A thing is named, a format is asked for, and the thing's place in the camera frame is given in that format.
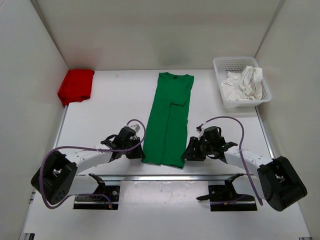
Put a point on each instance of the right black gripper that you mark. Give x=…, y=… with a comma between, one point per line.
x=192, y=154

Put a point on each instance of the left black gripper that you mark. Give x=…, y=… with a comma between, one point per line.
x=138, y=153

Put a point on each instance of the green t-shirt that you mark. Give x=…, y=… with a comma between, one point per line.
x=167, y=127

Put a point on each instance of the white t-shirt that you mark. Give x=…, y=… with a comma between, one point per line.
x=245, y=86

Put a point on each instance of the red t-shirt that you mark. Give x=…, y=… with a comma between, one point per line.
x=76, y=86

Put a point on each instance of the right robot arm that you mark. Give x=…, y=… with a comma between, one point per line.
x=272, y=179

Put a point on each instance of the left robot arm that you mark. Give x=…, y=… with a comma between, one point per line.
x=62, y=172

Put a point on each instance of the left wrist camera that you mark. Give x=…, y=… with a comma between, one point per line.
x=127, y=137

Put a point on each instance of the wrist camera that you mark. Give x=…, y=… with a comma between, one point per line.
x=213, y=135
x=127, y=137

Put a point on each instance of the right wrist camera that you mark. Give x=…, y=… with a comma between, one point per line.
x=213, y=135

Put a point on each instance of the aluminium rail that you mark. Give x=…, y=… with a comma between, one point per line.
x=166, y=178

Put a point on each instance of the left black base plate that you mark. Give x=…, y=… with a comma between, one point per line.
x=91, y=192

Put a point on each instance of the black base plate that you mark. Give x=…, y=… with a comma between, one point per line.
x=91, y=192
x=223, y=197

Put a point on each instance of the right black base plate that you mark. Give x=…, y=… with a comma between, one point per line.
x=223, y=197

